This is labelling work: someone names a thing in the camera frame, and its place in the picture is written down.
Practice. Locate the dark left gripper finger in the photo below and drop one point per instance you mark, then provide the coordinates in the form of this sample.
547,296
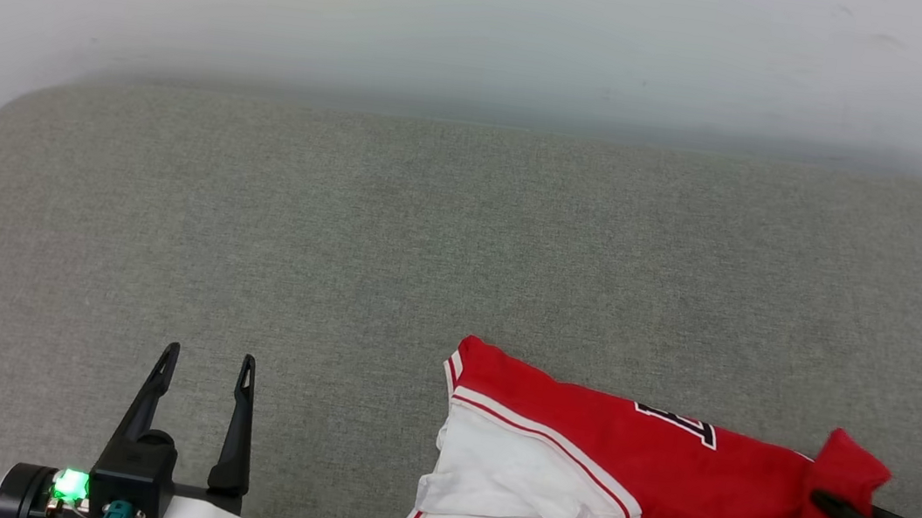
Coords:
237,434
145,396

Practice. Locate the red white baseball jersey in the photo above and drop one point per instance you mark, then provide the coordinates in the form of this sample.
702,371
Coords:
661,495

